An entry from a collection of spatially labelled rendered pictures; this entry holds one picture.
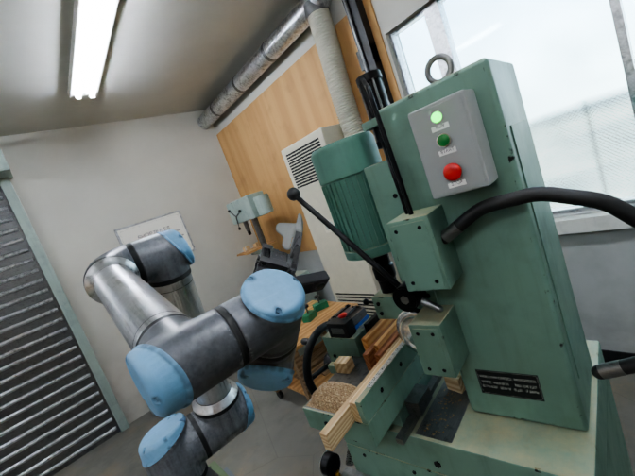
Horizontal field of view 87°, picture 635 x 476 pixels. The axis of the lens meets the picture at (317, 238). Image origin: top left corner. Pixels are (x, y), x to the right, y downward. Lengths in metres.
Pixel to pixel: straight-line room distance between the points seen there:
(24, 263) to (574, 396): 3.55
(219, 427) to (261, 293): 0.83
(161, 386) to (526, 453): 0.69
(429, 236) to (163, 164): 3.51
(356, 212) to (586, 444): 0.64
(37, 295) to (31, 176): 1.00
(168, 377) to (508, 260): 0.59
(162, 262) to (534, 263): 0.84
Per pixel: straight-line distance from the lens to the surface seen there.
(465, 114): 0.62
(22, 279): 3.63
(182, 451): 1.25
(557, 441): 0.89
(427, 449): 0.94
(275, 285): 0.48
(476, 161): 0.62
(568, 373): 0.82
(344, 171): 0.85
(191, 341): 0.45
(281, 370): 0.56
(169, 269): 0.99
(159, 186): 3.88
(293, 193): 0.87
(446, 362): 0.77
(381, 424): 0.88
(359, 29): 2.46
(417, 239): 0.67
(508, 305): 0.77
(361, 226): 0.86
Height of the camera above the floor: 1.41
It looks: 8 degrees down
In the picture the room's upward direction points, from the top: 20 degrees counter-clockwise
